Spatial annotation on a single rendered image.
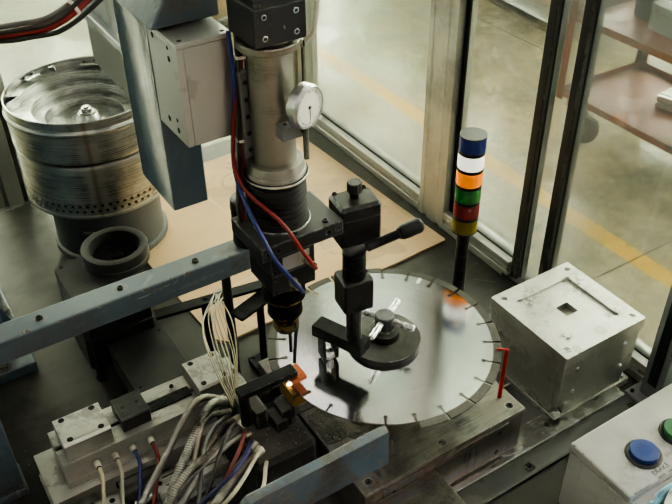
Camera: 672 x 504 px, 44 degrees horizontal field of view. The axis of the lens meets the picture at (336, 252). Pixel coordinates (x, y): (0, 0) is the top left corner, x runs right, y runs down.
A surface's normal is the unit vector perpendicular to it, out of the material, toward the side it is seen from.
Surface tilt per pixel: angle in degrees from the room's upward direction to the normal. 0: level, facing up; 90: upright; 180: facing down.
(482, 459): 90
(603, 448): 0
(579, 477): 90
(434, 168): 90
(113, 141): 90
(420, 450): 0
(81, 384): 0
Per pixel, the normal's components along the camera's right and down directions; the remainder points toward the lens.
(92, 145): 0.29, 0.58
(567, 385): 0.54, 0.50
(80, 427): -0.01, -0.79
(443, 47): -0.84, 0.33
